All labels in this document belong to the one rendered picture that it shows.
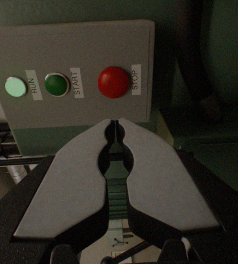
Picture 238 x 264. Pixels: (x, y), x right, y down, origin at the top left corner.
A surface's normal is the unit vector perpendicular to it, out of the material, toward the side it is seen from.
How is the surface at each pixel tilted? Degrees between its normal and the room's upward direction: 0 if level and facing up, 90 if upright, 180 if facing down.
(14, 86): 92
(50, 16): 90
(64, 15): 90
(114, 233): 90
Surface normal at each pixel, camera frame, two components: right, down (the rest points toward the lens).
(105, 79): -0.11, 0.45
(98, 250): -0.04, -0.80
